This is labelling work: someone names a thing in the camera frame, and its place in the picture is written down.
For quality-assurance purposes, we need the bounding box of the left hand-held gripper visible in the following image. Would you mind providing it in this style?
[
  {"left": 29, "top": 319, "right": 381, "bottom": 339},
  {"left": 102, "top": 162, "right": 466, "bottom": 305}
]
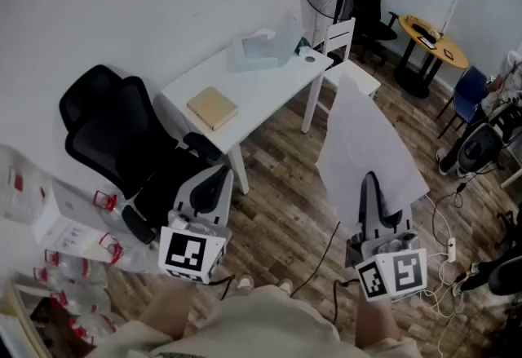
[{"left": 157, "top": 164, "right": 234, "bottom": 285}]

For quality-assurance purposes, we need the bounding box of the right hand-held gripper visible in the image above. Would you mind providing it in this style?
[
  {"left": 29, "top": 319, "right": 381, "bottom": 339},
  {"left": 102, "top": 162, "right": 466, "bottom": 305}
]
[{"left": 345, "top": 171, "right": 428, "bottom": 303}]

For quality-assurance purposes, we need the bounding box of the white A4 paper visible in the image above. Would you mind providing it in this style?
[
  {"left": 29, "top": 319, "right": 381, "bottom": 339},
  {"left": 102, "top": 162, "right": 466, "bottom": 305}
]
[{"left": 316, "top": 73, "right": 430, "bottom": 236}]

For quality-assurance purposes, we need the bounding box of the person's left forearm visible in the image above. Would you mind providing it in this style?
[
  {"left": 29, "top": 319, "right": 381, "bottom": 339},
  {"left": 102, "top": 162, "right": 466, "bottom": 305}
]
[{"left": 138, "top": 276, "right": 197, "bottom": 341}]

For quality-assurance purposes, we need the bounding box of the person's right forearm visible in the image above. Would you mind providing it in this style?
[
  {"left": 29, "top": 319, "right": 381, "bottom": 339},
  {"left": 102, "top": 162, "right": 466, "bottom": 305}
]
[{"left": 355, "top": 298, "right": 403, "bottom": 349}]

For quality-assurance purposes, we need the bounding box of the person's left shoe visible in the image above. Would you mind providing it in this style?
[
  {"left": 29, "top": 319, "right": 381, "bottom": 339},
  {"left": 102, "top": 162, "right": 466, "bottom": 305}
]
[{"left": 235, "top": 274, "right": 256, "bottom": 296}]

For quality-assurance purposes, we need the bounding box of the black mesh office chair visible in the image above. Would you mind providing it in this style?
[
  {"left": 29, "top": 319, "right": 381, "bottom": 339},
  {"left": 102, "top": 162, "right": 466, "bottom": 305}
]
[{"left": 59, "top": 64, "right": 223, "bottom": 245}]

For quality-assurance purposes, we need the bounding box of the white table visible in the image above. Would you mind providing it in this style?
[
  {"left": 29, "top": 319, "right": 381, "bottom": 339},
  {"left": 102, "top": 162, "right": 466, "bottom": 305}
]
[{"left": 160, "top": 28, "right": 334, "bottom": 195}]

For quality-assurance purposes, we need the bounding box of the grey round floor appliance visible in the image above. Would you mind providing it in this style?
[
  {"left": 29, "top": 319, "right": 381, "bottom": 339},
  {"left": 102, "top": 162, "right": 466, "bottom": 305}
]
[{"left": 456, "top": 122, "right": 505, "bottom": 179}]

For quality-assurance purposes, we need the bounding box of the white cardboard box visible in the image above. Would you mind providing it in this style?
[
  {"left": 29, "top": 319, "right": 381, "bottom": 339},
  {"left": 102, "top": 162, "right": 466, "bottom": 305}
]
[{"left": 32, "top": 179, "right": 119, "bottom": 263}]

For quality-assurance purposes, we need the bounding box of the person's beige clothing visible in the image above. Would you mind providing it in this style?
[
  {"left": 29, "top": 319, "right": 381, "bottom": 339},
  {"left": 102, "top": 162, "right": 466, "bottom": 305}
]
[{"left": 85, "top": 285, "right": 425, "bottom": 358}]

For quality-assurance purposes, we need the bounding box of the blue chair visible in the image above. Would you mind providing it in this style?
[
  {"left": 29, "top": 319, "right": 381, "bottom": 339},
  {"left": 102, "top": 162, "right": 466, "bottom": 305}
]
[{"left": 436, "top": 65, "right": 489, "bottom": 140}]

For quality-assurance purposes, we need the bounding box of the round yellow table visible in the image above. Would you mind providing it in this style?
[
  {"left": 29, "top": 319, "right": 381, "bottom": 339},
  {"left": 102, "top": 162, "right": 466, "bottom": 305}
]
[{"left": 393, "top": 14, "right": 470, "bottom": 99}]

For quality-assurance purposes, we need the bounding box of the white wooden chair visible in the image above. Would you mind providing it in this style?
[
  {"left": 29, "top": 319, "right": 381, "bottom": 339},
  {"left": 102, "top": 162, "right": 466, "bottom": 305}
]
[{"left": 313, "top": 16, "right": 383, "bottom": 104}]

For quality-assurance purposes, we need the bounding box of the black oblong object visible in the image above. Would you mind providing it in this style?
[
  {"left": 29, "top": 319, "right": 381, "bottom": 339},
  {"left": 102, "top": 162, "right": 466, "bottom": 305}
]
[{"left": 411, "top": 23, "right": 437, "bottom": 43}]

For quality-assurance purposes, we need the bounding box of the white cable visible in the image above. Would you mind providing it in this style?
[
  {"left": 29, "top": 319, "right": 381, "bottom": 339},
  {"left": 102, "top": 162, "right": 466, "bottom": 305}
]
[{"left": 423, "top": 192, "right": 470, "bottom": 358}]

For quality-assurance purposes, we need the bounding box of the black floor cable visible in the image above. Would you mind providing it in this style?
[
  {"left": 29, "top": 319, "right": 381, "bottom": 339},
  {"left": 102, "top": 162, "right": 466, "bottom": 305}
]
[{"left": 290, "top": 220, "right": 342, "bottom": 298}]

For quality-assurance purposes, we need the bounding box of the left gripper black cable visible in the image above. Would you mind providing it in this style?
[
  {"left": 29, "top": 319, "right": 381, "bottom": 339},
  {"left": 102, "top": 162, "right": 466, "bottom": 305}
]
[{"left": 206, "top": 273, "right": 237, "bottom": 303}]

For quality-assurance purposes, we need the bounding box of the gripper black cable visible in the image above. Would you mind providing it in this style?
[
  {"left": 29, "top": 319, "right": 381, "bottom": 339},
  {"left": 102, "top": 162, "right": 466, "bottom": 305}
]
[
  {"left": 206, "top": 273, "right": 237, "bottom": 303},
  {"left": 332, "top": 276, "right": 362, "bottom": 327}
]

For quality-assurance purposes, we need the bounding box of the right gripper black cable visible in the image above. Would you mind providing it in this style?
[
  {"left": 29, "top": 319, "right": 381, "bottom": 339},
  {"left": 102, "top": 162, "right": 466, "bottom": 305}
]
[{"left": 332, "top": 276, "right": 362, "bottom": 327}]

